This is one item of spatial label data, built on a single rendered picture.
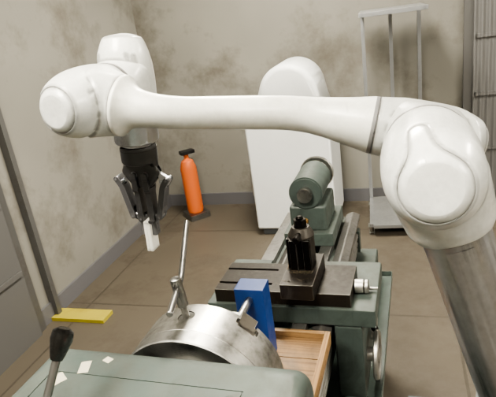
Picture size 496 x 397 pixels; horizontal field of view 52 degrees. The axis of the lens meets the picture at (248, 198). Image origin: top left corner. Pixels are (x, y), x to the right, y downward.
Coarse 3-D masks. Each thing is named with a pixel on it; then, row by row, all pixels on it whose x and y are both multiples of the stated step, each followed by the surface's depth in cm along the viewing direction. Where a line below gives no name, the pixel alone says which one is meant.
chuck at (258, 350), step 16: (192, 304) 104; (160, 320) 105; (176, 320) 100; (192, 320) 99; (208, 320) 99; (224, 320) 99; (224, 336) 95; (240, 336) 97; (256, 336) 100; (240, 352) 94; (256, 352) 97; (272, 352) 101
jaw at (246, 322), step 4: (244, 312) 106; (244, 316) 106; (248, 316) 106; (240, 320) 102; (244, 320) 105; (248, 320) 105; (252, 320) 106; (240, 324) 101; (244, 324) 102; (248, 324) 102; (252, 324) 105; (256, 324) 106; (244, 328) 101; (248, 328) 101; (252, 328) 102; (252, 332) 101
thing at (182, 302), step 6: (174, 276) 99; (174, 282) 97; (180, 282) 98; (180, 288) 98; (180, 294) 98; (180, 300) 98; (186, 300) 99; (180, 306) 99; (186, 306) 99; (186, 312) 100
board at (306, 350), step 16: (288, 336) 147; (304, 336) 146; (320, 336) 144; (288, 352) 141; (304, 352) 140; (320, 352) 136; (288, 368) 135; (304, 368) 134; (320, 368) 130; (320, 384) 129
